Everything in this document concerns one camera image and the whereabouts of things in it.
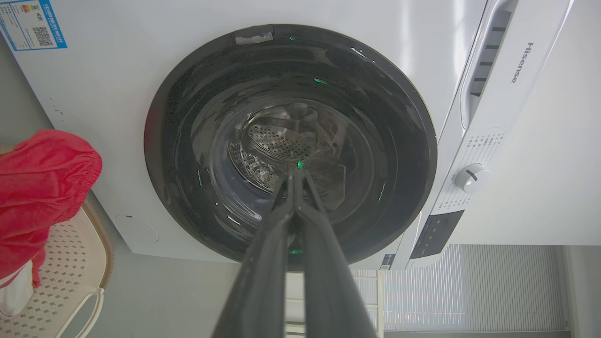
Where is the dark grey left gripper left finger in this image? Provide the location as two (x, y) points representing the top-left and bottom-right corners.
(211, 172), (297, 338)

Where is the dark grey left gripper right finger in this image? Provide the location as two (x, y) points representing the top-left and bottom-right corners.
(294, 170), (379, 338)

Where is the beige perforated laundry basket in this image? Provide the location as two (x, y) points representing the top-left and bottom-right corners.
(0, 195), (114, 338)

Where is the round black washing machine door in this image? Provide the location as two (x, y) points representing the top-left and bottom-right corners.
(144, 23), (438, 272)

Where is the white control dial knob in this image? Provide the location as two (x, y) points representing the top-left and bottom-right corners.
(455, 163), (490, 194)

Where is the red garment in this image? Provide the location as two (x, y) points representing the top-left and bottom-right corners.
(0, 130), (103, 289)

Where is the white garment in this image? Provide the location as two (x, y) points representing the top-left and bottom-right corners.
(0, 260), (34, 318)

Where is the white Hisense washing machine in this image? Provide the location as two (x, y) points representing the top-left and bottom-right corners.
(0, 0), (576, 270)

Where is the blue energy label sticker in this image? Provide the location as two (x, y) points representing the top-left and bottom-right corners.
(0, 0), (68, 52)

